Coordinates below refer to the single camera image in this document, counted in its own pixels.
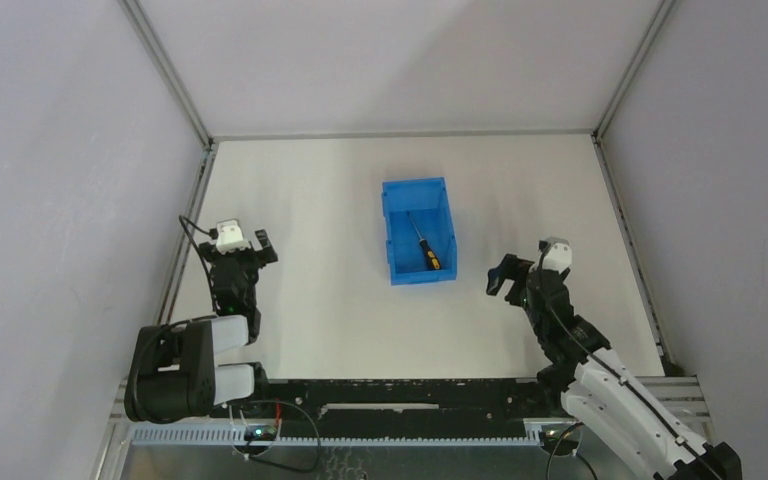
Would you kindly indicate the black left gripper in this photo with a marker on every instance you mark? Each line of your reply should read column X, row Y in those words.
column 239, row 257

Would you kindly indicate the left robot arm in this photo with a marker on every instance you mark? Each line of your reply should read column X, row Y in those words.
column 174, row 373

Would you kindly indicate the black yellow screwdriver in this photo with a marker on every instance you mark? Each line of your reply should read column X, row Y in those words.
column 431, row 260

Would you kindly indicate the black mounting rail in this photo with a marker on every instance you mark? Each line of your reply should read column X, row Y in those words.
column 505, row 397

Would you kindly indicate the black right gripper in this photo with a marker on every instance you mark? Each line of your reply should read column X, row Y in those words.
column 513, row 268

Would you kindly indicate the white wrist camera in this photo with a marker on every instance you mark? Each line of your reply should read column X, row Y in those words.
column 555, row 254
column 230, row 237

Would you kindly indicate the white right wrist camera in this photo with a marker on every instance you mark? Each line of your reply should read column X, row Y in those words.
column 555, row 254

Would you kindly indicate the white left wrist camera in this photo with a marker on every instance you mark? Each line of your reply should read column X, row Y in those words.
column 230, row 237

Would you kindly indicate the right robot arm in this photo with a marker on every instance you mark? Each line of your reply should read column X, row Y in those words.
column 586, row 379

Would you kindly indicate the blue plastic bin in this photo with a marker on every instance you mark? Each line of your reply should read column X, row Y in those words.
column 427, row 200

